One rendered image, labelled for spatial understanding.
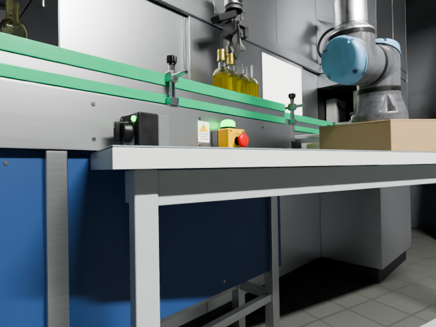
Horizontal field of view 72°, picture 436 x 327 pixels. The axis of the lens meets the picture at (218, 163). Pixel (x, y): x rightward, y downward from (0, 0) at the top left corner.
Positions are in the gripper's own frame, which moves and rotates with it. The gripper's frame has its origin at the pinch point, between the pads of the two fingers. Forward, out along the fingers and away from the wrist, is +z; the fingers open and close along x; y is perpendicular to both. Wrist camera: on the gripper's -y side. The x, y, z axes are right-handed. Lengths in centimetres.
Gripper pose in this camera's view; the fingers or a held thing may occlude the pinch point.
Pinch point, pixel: (230, 56)
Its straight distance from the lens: 125.6
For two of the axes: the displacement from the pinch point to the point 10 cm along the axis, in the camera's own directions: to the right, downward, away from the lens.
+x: -7.2, 0.2, 7.0
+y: 7.0, 0.0, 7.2
